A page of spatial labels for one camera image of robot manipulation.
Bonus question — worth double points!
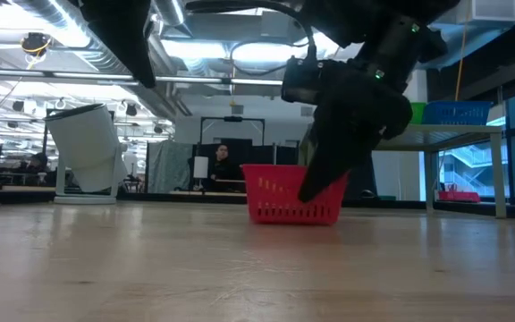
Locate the long ceiling light bar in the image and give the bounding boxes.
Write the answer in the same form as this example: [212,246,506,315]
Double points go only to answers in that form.
[0,66,285,90]

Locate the black partition panels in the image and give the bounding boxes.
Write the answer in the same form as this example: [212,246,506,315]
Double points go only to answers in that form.
[193,137,301,193]

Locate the silver round air duct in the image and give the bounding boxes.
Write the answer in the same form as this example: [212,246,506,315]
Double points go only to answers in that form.
[152,0,190,28]

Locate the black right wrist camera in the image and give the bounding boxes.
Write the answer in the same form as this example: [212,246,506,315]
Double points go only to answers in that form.
[281,55,325,106]

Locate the red plastic basket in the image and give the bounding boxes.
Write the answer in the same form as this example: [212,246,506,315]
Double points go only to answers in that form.
[241,163,350,226]

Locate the gray hanging cloth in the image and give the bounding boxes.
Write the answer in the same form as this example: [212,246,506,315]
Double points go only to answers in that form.
[146,140,195,195]

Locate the person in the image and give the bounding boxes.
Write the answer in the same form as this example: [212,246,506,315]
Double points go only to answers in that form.
[207,143,245,193]

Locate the black ceiling cord reel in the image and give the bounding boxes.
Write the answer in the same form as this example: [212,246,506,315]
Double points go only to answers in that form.
[20,31,54,71]

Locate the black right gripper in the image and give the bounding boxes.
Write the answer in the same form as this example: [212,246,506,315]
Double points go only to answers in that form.
[296,62,414,204]

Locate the green plastic basket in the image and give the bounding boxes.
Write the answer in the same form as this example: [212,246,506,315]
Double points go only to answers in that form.
[409,101,427,125]

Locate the white sign board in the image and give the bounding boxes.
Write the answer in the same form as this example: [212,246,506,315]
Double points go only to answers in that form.
[192,155,210,179]

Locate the blue plastic basket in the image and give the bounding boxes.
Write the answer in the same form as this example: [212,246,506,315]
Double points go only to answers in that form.
[420,100,494,127]

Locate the red storage bin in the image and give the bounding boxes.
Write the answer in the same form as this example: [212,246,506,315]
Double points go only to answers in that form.
[437,190,482,204]

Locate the white tilted bin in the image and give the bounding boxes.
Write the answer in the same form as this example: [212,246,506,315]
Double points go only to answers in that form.
[44,103,130,206]

